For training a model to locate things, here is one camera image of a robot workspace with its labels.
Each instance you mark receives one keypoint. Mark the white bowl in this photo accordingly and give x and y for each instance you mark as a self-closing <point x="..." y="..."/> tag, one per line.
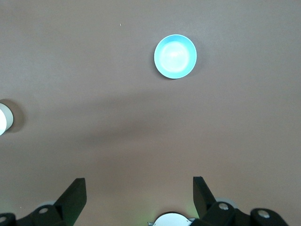
<point x="2" y="120"/>

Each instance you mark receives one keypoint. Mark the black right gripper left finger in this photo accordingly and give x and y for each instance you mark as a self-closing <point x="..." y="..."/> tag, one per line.
<point x="70" y="200"/>

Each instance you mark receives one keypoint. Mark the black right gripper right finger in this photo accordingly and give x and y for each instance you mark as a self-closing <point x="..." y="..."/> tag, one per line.
<point x="204" y="200"/>

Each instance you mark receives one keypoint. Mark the blue bowl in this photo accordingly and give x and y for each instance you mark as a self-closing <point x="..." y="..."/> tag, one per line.
<point x="175" y="56"/>

